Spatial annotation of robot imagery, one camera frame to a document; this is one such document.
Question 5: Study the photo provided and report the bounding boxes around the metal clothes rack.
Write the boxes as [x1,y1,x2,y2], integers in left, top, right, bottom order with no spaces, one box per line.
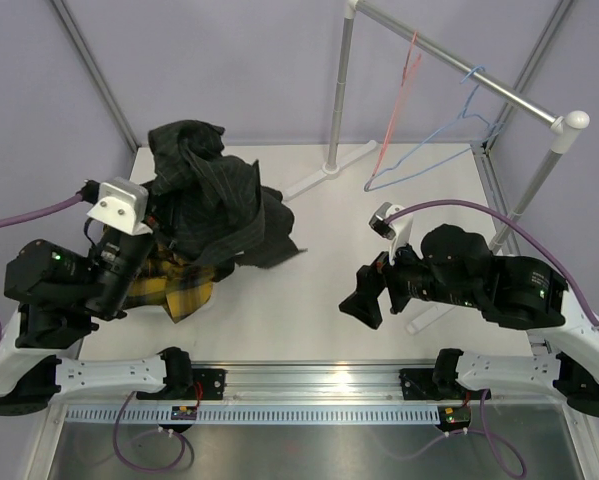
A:
[279,0,591,335]

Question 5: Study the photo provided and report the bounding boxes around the yellow plaid shirt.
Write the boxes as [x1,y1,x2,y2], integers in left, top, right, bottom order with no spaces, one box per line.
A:
[123,246,215,323]

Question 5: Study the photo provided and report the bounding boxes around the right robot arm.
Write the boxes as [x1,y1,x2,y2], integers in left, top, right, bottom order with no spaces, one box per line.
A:
[339,224,599,418]

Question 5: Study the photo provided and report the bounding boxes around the pink wire hanger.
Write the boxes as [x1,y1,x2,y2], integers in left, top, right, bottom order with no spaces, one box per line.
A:
[370,30,422,179]

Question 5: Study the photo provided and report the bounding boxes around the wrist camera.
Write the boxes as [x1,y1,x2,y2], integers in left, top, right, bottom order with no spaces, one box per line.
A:
[87,177,152,236]
[369,202,414,266]

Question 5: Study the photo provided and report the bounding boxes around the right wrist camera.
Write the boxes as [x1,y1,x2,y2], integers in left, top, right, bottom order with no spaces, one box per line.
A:
[369,202,414,266]

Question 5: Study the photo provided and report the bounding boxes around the blue wire hanger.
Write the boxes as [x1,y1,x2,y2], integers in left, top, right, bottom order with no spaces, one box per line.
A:
[363,64,508,194]

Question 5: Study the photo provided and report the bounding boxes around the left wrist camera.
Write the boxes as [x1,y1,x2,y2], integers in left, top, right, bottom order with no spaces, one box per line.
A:
[87,177,152,236]

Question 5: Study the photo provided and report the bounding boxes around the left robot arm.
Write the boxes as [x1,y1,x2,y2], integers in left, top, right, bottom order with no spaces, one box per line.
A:
[0,233,194,416]

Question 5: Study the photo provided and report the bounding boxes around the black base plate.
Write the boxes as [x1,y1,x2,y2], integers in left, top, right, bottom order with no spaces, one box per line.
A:
[398,367,492,401]
[136,366,226,401]

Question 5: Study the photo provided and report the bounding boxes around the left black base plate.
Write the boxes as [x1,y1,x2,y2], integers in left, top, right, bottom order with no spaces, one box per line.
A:
[136,366,226,401]

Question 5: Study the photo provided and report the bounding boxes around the aluminium mounting rail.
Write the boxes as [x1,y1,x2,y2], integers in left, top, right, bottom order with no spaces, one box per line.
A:
[178,363,588,404]

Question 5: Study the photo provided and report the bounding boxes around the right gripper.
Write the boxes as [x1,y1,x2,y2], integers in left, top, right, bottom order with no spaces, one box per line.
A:
[339,227,482,328]

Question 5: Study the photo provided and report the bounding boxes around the white slotted cable duct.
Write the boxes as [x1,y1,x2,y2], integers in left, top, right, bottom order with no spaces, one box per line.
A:
[66,404,440,425]

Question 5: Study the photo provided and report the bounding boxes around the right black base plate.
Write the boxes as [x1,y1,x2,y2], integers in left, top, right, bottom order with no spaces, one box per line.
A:
[398,367,492,401]

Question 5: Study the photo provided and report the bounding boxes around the dark pinstripe shirt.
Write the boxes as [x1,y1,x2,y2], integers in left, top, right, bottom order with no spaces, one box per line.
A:
[146,120,304,273]

